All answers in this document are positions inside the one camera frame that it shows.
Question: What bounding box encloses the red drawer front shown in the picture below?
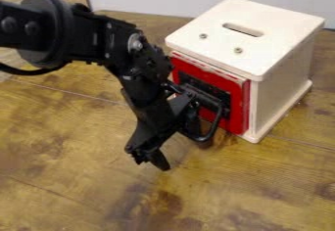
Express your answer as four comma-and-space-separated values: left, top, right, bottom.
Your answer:
169, 51, 249, 135

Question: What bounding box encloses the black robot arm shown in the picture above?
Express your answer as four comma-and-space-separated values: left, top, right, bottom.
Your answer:
0, 0, 196, 171

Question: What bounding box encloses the black metal drawer handle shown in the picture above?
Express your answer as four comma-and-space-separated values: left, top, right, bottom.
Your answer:
169, 81, 230, 142

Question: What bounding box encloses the white wooden box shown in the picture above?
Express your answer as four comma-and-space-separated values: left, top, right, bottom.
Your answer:
165, 0, 324, 143

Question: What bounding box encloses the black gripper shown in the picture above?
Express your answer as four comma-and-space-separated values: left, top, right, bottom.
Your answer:
118, 74, 201, 171

